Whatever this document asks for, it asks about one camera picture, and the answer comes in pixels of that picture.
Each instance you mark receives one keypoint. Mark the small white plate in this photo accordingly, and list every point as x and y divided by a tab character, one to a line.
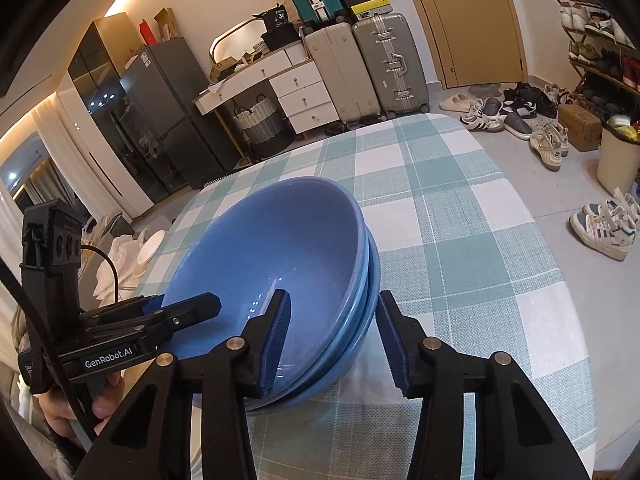
152	247
137	271

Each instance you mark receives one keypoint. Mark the brown box with black print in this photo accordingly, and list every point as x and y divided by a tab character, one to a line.
223	69

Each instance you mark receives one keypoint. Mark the dark grey refrigerator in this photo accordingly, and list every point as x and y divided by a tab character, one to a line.
175	120

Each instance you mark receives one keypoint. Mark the silver suitcase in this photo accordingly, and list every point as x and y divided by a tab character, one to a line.
390	65

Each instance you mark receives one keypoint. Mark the scattered shoes and slippers group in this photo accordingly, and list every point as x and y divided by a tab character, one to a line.
510	115

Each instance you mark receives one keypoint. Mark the white plastic bag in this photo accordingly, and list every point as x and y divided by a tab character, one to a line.
120	265

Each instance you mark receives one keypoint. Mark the red box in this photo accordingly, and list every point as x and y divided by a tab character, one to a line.
147	32

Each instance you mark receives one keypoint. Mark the white trash bin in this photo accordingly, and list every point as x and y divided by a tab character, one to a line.
617	165

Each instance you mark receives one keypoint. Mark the small brown cardboard box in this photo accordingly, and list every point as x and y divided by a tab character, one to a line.
579	127

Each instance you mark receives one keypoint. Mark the white vanity desk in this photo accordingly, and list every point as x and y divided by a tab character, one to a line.
295	90

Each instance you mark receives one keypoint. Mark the person's left hand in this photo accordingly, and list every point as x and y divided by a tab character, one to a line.
57	410

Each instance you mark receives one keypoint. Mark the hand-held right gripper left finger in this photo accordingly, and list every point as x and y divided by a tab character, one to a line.
277	340

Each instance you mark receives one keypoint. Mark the white tall cabinet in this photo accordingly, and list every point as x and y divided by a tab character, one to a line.
100	160

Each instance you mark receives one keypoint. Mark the open cardboard box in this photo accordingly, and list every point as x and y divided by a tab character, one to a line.
165	24

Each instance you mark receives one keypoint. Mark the wooden door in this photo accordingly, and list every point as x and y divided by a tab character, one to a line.
465	20

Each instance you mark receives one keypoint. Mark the white and green sneaker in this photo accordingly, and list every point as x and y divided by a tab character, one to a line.
600	237
612	207

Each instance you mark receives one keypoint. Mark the beige suitcase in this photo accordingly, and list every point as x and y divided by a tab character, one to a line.
340	75

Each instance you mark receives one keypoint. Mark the dark glass cabinet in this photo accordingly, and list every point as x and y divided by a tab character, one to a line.
115	125

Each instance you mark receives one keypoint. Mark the person's left forearm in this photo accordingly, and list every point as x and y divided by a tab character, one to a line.
30	440

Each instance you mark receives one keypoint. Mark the white and grey woven basket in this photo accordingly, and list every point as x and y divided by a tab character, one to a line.
260	120

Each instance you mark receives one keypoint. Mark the yellow and black shoe box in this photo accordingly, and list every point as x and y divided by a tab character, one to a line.
370	7

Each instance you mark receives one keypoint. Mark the arched mirror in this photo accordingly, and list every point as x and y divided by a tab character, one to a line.
240	40

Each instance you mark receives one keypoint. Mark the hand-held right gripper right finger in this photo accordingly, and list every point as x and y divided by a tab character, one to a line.
395	345

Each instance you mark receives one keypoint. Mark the black bag with white label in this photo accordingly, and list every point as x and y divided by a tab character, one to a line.
276	19

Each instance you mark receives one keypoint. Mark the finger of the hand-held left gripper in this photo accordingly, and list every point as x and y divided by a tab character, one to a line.
150	304
195	306

